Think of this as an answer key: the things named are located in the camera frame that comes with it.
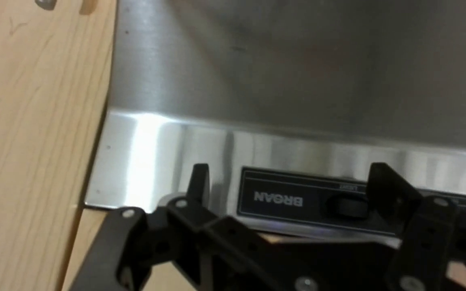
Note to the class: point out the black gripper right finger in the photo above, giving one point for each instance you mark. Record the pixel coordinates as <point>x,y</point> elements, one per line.
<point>392,197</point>

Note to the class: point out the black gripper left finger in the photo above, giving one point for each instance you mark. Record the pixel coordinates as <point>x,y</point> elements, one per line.
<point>200,184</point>

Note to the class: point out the black hood control panel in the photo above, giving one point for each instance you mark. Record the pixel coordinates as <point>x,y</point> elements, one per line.
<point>289,202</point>

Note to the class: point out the stainless steel range hood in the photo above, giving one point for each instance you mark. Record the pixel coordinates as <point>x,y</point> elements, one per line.
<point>319,88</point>

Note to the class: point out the light wood upper cabinet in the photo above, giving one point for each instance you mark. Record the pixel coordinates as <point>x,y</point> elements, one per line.
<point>54,80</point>

